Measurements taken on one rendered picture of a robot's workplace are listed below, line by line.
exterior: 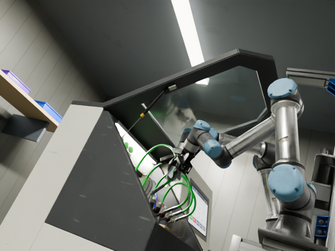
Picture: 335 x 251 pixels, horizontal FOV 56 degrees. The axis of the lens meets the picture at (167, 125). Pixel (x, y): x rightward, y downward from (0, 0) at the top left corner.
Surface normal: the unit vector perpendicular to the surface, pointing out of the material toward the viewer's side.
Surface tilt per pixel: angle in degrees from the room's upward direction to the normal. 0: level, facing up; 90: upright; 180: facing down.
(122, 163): 90
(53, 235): 90
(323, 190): 90
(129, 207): 90
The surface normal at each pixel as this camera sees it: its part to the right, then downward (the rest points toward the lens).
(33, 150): 0.90, 0.18
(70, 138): -0.39, -0.53
